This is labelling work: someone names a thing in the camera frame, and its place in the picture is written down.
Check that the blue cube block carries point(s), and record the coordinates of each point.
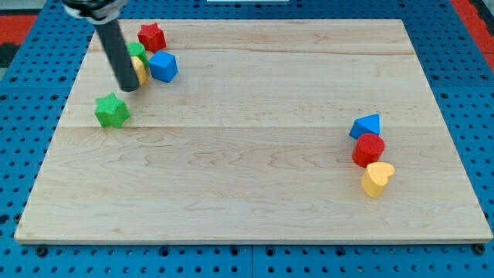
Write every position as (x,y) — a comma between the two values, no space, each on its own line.
(163,66)

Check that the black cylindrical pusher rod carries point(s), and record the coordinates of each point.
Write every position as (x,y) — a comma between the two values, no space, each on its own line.
(115,48)

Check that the red star block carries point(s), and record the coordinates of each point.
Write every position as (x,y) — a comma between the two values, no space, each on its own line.
(152,37)

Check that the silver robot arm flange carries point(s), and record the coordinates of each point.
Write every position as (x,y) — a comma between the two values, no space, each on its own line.
(97,10)

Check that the wooden board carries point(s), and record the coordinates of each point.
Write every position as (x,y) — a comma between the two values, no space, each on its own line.
(249,144)

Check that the yellow heart block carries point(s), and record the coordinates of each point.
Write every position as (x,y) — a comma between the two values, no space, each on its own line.
(376,177)

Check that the green cylinder block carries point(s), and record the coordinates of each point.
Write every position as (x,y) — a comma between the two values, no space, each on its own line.
(137,49)

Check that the green star block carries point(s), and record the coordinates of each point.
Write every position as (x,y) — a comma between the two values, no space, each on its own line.
(111,111)

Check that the blue triangular prism block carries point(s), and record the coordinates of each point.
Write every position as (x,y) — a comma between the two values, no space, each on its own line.
(368,124)

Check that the red cylinder block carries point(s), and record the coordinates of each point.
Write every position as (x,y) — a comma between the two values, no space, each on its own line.
(368,149)

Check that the yellow block behind rod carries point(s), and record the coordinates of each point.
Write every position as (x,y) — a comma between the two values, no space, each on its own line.
(140,70)

